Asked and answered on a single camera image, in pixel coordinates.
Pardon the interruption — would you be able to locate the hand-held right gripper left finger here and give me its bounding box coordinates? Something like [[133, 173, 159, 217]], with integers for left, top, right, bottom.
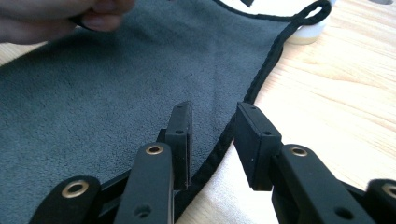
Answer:
[[157, 100, 194, 191]]

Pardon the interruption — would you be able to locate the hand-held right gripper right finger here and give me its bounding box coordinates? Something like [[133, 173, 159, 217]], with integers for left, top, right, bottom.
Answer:
[[233, 102, 284, 192]]

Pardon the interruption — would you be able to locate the yellow and grey cloth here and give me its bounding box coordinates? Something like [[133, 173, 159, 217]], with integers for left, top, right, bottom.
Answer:
[[0, 0, 332, 224]]

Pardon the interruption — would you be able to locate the white towel rack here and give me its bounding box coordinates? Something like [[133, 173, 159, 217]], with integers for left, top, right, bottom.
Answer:
[[218, 0, 338, 46]]

